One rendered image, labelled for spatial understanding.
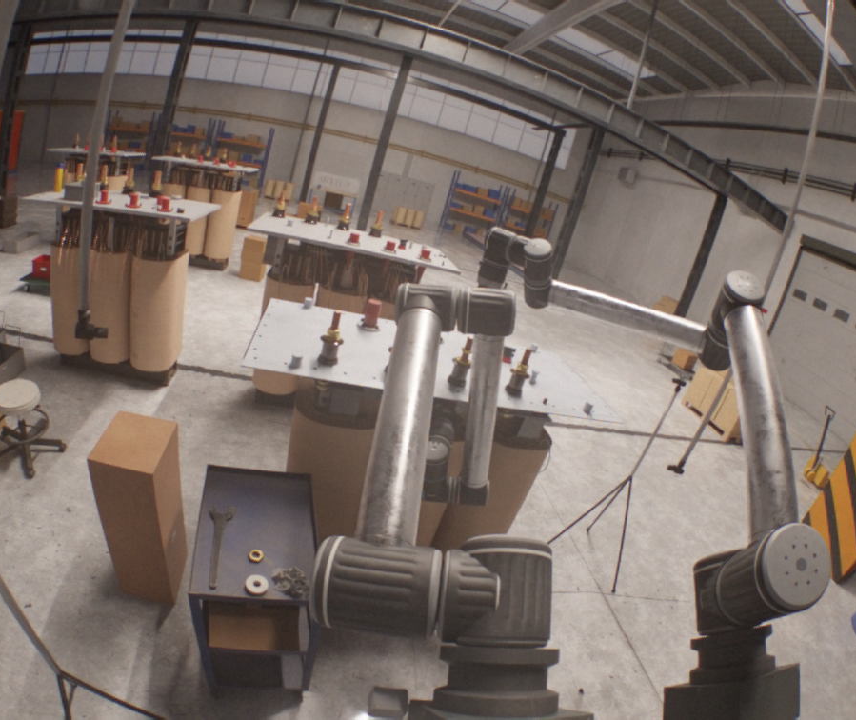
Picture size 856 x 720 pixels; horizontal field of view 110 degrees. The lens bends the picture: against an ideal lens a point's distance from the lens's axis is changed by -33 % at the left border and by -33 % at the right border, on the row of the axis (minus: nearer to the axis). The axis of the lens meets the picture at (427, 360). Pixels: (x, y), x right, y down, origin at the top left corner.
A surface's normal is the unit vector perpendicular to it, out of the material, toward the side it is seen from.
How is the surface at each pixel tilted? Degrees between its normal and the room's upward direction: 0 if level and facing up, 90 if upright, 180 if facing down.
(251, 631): 26
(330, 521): 90
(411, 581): 31
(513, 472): 90
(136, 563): 90
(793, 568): 38
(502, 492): 90
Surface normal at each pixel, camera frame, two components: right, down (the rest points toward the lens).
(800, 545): -0.18, -0.61
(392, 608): -0.06, -0.20
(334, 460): 0.18, 0.43
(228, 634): 0.35, -0.60
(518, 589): 0.09, -0.60
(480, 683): -0.46, -0.58
